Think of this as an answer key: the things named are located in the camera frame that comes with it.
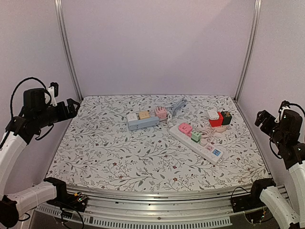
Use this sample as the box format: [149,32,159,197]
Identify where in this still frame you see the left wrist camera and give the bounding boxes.
[45,82,59,107]

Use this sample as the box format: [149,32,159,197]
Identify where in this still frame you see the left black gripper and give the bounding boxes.
[35,98,81,128]

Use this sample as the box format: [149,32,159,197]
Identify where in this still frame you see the beige cube adapter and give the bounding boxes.
[139,111,151,120]

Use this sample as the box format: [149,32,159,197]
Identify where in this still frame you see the left aluminium frame post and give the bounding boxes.
[54,0,83,101]

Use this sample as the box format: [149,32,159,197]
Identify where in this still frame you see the white plug adapter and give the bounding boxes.
[207,109,219,120]

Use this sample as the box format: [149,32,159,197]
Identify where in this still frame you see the right aluminium frame post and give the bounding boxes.
[234,0,262,103]

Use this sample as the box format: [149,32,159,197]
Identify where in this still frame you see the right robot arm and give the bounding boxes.
[246,101,305,229]

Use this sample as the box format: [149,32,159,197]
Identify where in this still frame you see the blue power strip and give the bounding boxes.
[127,116,160,131]

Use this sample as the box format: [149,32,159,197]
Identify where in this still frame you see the round pink socket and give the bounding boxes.
[212,125,227,133]

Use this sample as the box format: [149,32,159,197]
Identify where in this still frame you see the aluminium front rail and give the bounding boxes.
[22,183,290,229]

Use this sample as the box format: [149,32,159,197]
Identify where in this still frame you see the pink cube adapter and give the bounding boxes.
[154,106,167,119]

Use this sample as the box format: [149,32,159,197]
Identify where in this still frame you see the aluminium frame post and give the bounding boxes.
[54,0,83,101]
[234,0,262,103]

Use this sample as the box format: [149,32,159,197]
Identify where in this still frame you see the dark green cube socket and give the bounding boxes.
[221,111,232,125]

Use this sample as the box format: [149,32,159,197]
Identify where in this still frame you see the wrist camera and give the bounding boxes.
[45,82,59,107]
[275,100,290,124]

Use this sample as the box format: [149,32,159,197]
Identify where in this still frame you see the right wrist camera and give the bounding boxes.
[275,100,290,124]

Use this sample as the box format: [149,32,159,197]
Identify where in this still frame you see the white coiled cable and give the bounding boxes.
[190,126,224,146]

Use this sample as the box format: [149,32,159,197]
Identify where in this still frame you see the white cube adapter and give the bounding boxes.
[126,113,138,122]

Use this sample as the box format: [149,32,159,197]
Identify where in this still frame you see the white long power strip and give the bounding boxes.
[169,124,224,165]

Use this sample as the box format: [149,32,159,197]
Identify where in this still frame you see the grey-blue coiled cable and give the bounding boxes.
[164,97,189,120]

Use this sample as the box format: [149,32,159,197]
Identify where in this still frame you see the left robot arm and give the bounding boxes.
[0,77,86,229]

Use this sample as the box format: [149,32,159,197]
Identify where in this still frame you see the green cube adapter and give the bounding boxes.
[191,131,202,143]

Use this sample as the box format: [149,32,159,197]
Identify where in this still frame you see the red cube socket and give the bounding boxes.
[209,112,224,128]

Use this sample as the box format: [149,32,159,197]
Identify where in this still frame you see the pink flat plug adapter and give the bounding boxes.
[178,123,193,135]

